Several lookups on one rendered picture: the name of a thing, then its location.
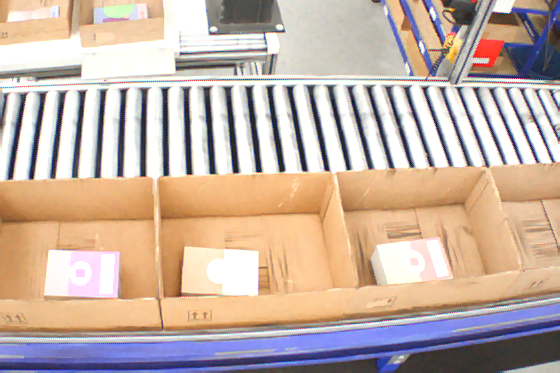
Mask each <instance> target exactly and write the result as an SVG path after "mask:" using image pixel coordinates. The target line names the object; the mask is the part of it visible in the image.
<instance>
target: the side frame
mask: <svg viewBox="0 0 560 373"><path fill-rule="evenodd" d="M559 329H560V303H557V304H549V305H546V306H536V307H532V308H526V309H516V310H514V311H505V312H497V313H494V314H483V315H478V316H471V317H460V318H457V319H449V320H437V321H434V322H426V323H414V324H409V325H402V326H390V327H378V328H374V329H366V330H354V331H341V332H329V333H317V334H304V335H291V336H279V337H267V338H254V339H242V340H239V339H230V340H218V341H193V342H169V343H163V342H157V343H134V344H131V343H122V344H116V343H111V344H103V343H100V344H90V343H89V344H46V343H45V344H37V343H35V344H27V343H25V344H19V343H15V344H10V343H5V344H1V343H0V373H196V372H218V371H229V370H230V371H239V370H250V369H261V368H283V367H294V366H305V365H316V364H327V363H338V362H349V361H354V360H359V359H370V358H381V357H392V356H395V355H402V354H413V353H421V352H424V351H434V350H443V349H446V348H454V347H463V346H466V345H474V344H482V343H484V342H494V341H499V340H504V339H513V338H516V337H522V336H529V335H532V334H541V333H545V332H550V331H558V330H559Z"/></svg>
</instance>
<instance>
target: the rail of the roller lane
mask: <svg viewBox="0 0 560 373"><path fill-rule="evenodd" d="M462 79H463V80H462V82H461V83H460V85H456V83H455V84H454V85H450V84H449V80H448V77H428V79H427V80H426V77H418V76H375V75H340V76H324V77H318V76H182V77H156V78H137V79H103V80H75V81H49V82H41V83H34V82H26V83H3V84H1V89H2V91H3V93H4V94H3V96H4V98H5V100H6V99H7V96H8V95H9V94H10V93H18V94H20V95H21V97H22V102H21V108H24V106H25V101H26V96H27V94H28V93H29V92H37V93H38V94H41V103H40V107H44V102H45V95H46V93H47V92H49V91H51V90H54V91H57V92H59V93H60V96H61V101H60V106H64V101H65V94H66V93H67V92H68V91H71V90H75V91H79V92H80V94H81V99H80V105H85V97H86V93H87V91H88V90H89V89H96V90H98V91H99V92H100V93H101V99H100V105H105V102H106V92H107V91H108V90H109V89H112V88H117V89H118V90H120V92H121V94H122V99H121V104H126V92H127V90H128V89H130V88H138V89H140V90H141V92H142V103H147V90H148V89H150V88H152V87H155V86H156V87H159V88H160V89H161V90H162V91H163V102H167V99H168V91H169V89H170V88H171V87H173V86H178V87H181V88H182V89H183V90H184V102H189V96H188V91H189V89H190V88H192V87H194V86H200V87H202V88H203V89H205V90H204V95H205V102H207V101H210V95H209V90H210V88H211V87H212V86H215V85H221V86H223V87H224V88H225V89H226V96H227V101H231V97H230V89H231V88H232V87H233V86H235V85H243V86H244V87H245V88H246V91H247V99H248V101H253V100H252V92H251V91H252V88H253V87H254V86H256V85H263V86H265V87H266V89H267V95H268V101H273V97H272V88H273V87H274V86H276V85H280V84H282V85H285V86H286V87H287V88H288V93H289V99H290V100H294V97H293V88H294V87H295V86H297V85H298V84H303V85H305V86H306V87H307V88H308V93H309V98H310V100H314V97H313V92H312V90H313V88H314V87H315V86H316V85H319V84H324V85H326V86H327V87H328V89H329V94H330V98H331V100H334V99H333V94H332V89H333V87H334V86H336V85H338V84H341V85H345V86H347V88H348V91H349V95H350V99H351V100H354V97H353V93H352V89H353V88H354V87H355V86H357V85H364V86H365V87H366V88H367V91H368V94H369V97H370V99H373V96H372V93H371V90H372V88H373V87H374V86H376V85H383V86H385V88H386V90H387V94H388V97H389V99H390V100H392V97H391V94H390V88H391V87H392V86H394V85H398V84H399V85H402V86H403V88H404V91H405V94H406V97H407V100H410V98H409V95H408V89H409V88H411V87H413V86H415V85H418V86H420V87H421V88H422V89H423V92H424V94H425V97H426V100H428V99H427V96H426V92H425V91H426V89H427V88H428V87H430V86H433V85H436V86H438V87H439V88H440V91H441V93H442V96H443V99H444V101H445V97H444V94H443V89H444V88H447V87H449V86H454V87H456V89H457V91H458V93H460V90H461V89H462V88H464V87H465V86H471V87H472V88H473V91H474V93H475V95H476V92H477V90H478V89H479V88H481V87H488V88H489V92H490V93H491V95H492V92H493V90H494V89H495V88H497V87H502V88H504V90H505V92H506V94H507V93H508V91H509V90H510V89H512V88H515V87H517V88H518V89H519V90H520V92H521V94H522V95H523V91H524V90H525V89H526V88H528V89H529V88H532V89H534V91H535V93H536V95H537V92H538V91H539V90H541V89H543V88H546V89H548V90H549V93H550V95H551V93H552V92H553V90H556V89H560V81H549V80H527V79H512V80H506V79H481V78H462ZM476 98H477V100H478V97H477V95H476ZM478 101H479V100H478Z"/></svg>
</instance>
